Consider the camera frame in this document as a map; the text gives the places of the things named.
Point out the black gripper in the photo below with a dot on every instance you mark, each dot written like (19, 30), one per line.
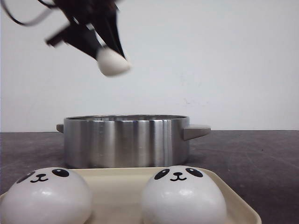
(101, 14)

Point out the panda bun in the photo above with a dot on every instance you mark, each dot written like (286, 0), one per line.
(111, 63)
(182, 195)
(51, 195)

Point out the stainless steel steamer pot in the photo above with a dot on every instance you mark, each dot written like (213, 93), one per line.
(126, 141)

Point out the cream plastic tray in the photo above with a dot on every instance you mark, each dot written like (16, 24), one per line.
(117, 192)

